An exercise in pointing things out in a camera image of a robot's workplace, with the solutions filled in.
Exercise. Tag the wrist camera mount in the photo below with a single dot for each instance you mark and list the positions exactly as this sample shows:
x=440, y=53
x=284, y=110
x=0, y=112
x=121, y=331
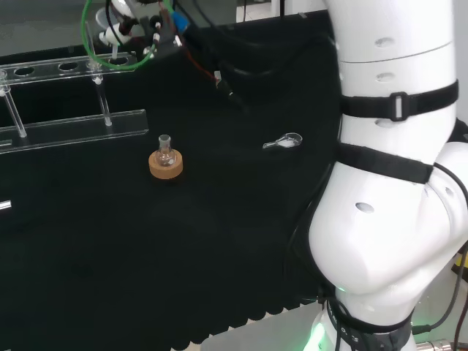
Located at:
x=166, y=44

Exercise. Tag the black tripod pole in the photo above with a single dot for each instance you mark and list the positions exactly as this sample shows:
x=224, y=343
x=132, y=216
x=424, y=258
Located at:
x=282, y=8

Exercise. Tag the clear acrylic funnel stand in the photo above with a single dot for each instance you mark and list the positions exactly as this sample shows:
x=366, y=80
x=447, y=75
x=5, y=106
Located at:
x=73, y=128

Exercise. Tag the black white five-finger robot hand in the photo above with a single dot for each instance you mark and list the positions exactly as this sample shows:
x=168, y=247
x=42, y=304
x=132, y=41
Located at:
x=124, y=31

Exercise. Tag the glass round-bottom flask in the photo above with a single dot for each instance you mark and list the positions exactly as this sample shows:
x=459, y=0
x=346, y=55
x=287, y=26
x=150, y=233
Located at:
x=165, y=157

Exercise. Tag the clear plastic funnel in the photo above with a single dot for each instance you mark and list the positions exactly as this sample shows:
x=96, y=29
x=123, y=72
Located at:
x=101, y=19

